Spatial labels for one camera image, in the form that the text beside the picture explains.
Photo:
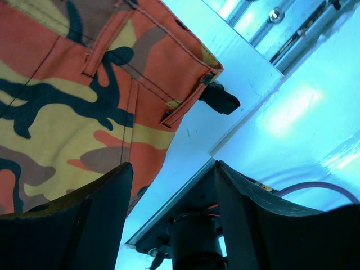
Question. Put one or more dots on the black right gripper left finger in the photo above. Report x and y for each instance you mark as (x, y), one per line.
(80, 230)

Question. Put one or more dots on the orange camouflage trousers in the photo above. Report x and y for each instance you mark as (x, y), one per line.
(89, 85)

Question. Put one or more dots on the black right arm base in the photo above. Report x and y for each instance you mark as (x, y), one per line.
(186, 230)

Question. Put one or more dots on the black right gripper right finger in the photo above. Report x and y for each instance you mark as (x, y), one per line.
(264, 231)

